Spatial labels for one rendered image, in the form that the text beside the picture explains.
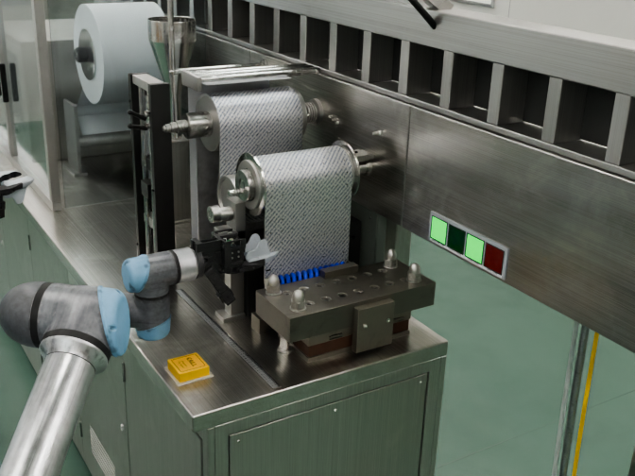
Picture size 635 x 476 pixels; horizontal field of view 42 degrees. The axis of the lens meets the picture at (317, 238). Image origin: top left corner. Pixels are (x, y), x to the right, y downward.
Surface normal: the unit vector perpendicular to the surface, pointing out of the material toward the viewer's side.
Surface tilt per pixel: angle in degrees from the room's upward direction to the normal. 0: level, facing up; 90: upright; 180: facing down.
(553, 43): 90
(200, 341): 0
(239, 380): 0
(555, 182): 90
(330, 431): 90
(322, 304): 0
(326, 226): 90
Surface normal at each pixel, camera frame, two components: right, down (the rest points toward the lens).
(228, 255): 0.52, 0.33
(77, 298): -0.02, -0.72
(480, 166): -0.85, 0.17
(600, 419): 0.04, -0.93
